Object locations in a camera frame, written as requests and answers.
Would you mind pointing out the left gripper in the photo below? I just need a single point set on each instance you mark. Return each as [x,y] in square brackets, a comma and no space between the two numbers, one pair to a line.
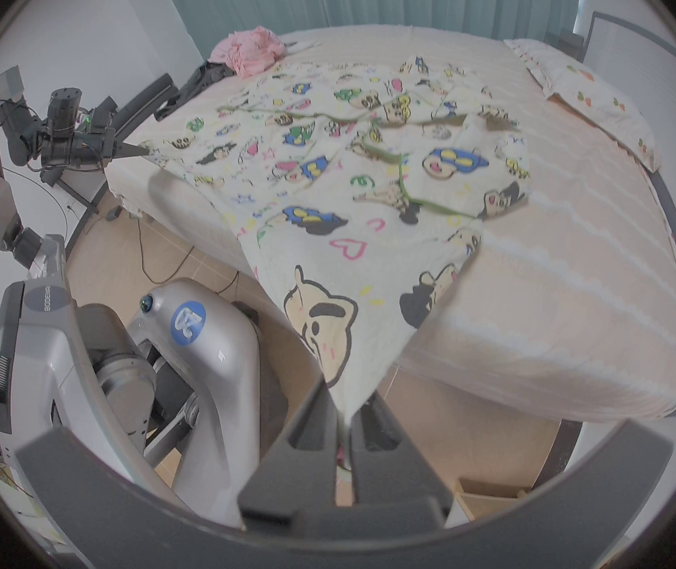
[96,149]

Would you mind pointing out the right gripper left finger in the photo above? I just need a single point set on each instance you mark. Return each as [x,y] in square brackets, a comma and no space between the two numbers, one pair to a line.
[296,472]

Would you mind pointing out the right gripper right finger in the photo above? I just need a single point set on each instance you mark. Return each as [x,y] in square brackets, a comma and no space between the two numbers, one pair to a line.
[391,472]

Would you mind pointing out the white printed pyjama top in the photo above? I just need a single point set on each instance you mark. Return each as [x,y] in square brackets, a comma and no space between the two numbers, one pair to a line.
[326,199]

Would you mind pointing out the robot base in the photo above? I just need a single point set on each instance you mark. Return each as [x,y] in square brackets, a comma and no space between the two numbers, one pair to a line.
[207,377]

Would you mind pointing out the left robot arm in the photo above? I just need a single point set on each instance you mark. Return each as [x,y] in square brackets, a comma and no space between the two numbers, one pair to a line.
[62,104]

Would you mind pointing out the bed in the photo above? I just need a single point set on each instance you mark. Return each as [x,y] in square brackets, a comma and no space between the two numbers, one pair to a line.
[581,288]

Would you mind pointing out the black garment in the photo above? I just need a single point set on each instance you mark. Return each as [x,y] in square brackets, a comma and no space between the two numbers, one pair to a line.
[207,77]

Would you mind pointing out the pink garment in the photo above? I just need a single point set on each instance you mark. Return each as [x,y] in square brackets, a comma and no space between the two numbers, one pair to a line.
[249,51]

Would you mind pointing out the white and grey garment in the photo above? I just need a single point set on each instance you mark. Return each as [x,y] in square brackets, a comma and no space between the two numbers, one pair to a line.
[302,46]

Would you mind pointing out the white printed pillow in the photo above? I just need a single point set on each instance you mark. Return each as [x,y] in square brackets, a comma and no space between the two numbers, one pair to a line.
[593,98]

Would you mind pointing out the grey bedside table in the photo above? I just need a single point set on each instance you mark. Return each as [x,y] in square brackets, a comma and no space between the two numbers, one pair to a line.
[570,42]

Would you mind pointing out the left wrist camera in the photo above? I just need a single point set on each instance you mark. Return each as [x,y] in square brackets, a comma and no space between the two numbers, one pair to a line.
[104,113]

